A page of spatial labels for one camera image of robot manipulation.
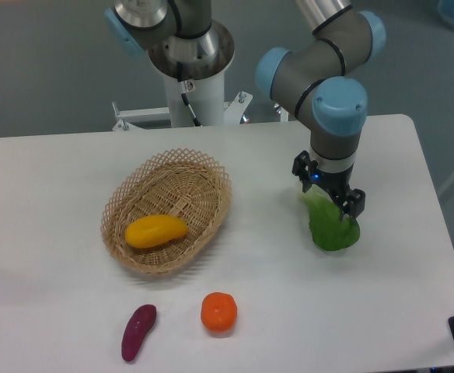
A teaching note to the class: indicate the woven wicker basket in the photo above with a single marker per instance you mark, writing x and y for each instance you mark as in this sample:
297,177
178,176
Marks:
183,183

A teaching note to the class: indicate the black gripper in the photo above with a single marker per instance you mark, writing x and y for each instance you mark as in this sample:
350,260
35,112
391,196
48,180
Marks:
336,185

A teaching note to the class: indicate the orange tangerine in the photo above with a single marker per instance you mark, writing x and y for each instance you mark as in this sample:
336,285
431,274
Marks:
218,312

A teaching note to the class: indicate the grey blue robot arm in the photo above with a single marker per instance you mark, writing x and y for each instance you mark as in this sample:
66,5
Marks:
311,85

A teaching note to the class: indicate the green bok choy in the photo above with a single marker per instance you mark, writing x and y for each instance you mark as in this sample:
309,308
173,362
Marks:
329,231

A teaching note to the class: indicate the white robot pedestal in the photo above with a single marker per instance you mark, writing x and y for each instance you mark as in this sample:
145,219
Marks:
193,73

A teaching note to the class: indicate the purple sweet potato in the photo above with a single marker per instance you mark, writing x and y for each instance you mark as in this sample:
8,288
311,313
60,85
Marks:
136,330

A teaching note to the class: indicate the yellow mango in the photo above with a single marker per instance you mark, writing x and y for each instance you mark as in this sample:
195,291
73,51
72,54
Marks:
154,230

